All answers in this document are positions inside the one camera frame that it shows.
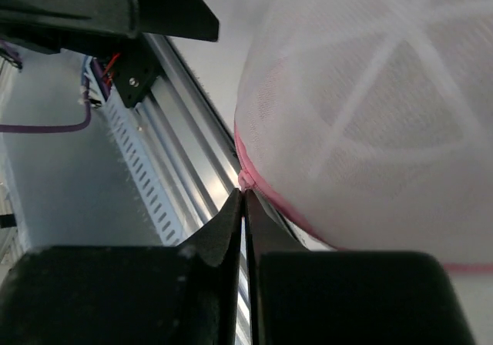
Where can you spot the aluminium mounting rail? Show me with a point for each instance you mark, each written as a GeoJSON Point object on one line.
{"type": "Point", "coordinates": [190, 147]}

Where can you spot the pink-trimmed mesh laundry bag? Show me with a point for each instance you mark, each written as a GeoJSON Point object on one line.
{"type": "Point", "coordinates": [368, 123]}

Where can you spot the white slotted cable duct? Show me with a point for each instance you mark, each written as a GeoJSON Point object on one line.
{"type": "Point", "coordinates": [128, 136]}

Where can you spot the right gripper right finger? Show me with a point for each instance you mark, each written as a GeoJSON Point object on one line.
{"type": "Point", "coordinates": [299, 296]}

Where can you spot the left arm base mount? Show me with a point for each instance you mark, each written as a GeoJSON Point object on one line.
{"type": "Point", "coordinates": [131, 71]}

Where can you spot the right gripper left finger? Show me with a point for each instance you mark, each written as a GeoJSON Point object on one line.
{"type": "Point", "coordinates": [184, 294]}

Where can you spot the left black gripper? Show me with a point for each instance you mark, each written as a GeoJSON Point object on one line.
{"type": "Point", "coordinates": [88, 25]}

